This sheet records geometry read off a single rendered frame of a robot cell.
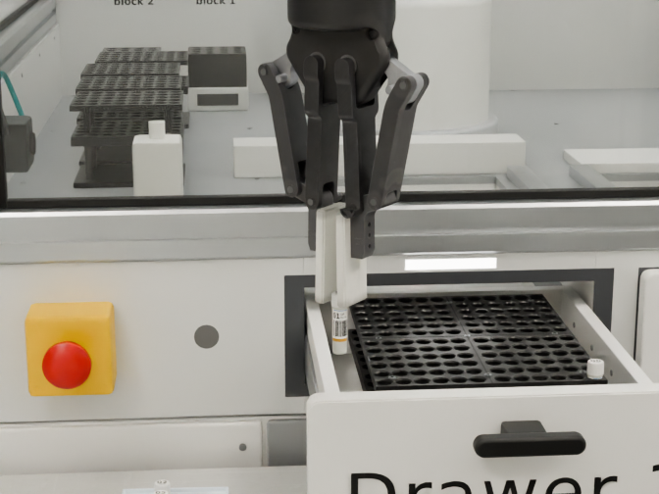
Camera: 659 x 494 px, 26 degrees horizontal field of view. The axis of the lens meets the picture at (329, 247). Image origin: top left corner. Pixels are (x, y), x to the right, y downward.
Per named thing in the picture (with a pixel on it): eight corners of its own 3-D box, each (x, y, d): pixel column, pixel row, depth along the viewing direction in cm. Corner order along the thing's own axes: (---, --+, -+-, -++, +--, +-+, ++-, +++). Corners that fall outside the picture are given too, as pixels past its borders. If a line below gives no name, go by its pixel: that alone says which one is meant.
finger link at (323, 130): (321, 57, 98) (304, 54, 99) (312, 213, 101) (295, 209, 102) (351, 51, 101) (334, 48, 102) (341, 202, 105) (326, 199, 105)
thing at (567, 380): (607, 387, 108) (607, 379, 108) (376, 394, 106) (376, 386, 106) (600, 378, 110) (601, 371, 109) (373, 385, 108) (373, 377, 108)
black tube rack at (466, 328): (603, 458, 109) (607, 379, 108) (375, 466, 108) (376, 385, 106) (539, 360, 131) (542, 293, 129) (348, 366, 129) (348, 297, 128)
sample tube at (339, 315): (341, 356, 104) (342, 296, 103) (328, 353, 105) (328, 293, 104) (351, 351, 105) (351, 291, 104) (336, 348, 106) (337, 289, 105)
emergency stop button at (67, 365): (91, 391, 118) (89, 345, 117) (42, 392, 118) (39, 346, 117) (94, 378, 121) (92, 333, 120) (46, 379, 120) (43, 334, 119)
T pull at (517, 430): (586, 456, 94) (587, 436, 94) (475, 460, 94) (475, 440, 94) (573, 434, 98) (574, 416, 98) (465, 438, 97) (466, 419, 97)
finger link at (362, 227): (360, 184, 102) (396, 188, 100) (361, 253, 103) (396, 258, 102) (348, 188, 101) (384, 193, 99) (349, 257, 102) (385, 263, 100)
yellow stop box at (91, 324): (113, 399, 121) (110, 318, 119) (26, 401, 120) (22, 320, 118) (117, 377, 126) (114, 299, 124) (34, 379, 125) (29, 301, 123)
